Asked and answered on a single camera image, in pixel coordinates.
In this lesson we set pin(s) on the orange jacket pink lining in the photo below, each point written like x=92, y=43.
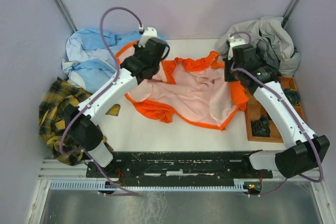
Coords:
x=193, y=89

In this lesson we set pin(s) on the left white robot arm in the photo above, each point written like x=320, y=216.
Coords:
x=82, y=120

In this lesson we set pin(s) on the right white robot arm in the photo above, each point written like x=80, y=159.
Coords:
x=304, y=149

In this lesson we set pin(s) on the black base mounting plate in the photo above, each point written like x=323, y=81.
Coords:
x=178, y=169

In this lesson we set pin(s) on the light blue garment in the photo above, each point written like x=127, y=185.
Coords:
x=89, y=65

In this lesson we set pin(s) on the wooden compartment tray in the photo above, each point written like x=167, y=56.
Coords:
x=255, y=110

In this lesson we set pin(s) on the dark rolled sock front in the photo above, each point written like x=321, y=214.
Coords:
x=260, y=127

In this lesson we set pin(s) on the yellow black plaid shirt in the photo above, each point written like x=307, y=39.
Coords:
x=51, y=117

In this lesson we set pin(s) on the grey crumpled garment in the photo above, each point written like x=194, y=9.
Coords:
x=273, y=43

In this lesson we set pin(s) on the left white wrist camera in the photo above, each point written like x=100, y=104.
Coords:
x=147, y=33

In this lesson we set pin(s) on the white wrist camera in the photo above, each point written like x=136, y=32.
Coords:
x=233, y=42
x=147, y=33

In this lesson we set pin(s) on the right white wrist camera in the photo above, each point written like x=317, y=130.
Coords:
x=233, y=42

